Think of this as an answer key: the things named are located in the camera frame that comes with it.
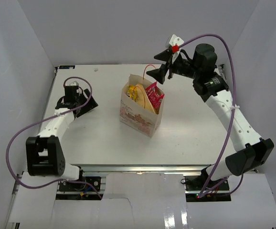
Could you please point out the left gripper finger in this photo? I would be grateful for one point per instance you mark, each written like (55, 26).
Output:
(87, 95)
(92, 104)

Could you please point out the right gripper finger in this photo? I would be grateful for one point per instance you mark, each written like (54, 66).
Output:
(165, 56)
(159, 74)

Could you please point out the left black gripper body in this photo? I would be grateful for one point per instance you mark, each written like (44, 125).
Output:
(81, 100)

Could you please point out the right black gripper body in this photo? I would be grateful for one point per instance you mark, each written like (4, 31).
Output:
(183, 67)

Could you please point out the pink candy packet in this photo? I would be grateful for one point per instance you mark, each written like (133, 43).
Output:
(155, 95)

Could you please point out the brown chips bag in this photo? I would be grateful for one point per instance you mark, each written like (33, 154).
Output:
(142, 98)

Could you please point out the yellow m&m's packet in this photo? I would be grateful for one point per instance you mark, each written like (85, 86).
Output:
(132, 92)

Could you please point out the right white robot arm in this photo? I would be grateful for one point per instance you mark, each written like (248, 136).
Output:
(251, 150)

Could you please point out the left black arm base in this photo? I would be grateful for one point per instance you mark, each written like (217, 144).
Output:
(90, 187)

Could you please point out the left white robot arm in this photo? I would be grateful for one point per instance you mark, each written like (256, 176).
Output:
(44, 152)

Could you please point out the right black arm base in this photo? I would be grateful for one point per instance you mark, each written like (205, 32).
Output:
(215, 191)

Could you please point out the beige paper bag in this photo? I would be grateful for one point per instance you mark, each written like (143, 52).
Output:
(135, 115)

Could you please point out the left blue label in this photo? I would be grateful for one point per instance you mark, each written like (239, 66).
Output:
(66, 66)

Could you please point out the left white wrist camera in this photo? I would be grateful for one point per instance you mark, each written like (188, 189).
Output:
(74, 83)

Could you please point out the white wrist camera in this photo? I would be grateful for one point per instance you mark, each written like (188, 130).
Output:
(174, 42)
(74, 83)

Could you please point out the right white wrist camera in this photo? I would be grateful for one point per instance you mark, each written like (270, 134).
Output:
(174, 42)

